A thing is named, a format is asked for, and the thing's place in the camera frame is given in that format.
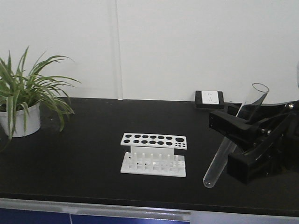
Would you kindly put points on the blue cabinet front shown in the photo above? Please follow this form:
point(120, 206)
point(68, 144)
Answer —
point(14, 211)

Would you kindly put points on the white plant pot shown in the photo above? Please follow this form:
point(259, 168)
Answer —
point(32, 124)

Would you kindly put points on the white socket on black box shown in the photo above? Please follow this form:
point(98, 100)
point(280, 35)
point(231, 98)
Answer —
point(209, 100)

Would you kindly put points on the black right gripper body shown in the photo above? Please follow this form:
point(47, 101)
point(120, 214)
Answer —
point(283, 119)

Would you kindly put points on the green spider plant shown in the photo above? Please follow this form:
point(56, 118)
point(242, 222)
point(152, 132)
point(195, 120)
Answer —
point(20, 90)

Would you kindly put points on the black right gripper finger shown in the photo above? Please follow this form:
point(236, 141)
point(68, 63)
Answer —
point(244, 129)
point(258, 161)

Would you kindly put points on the white test tube rack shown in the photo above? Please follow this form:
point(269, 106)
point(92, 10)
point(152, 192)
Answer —
point(153, 154)

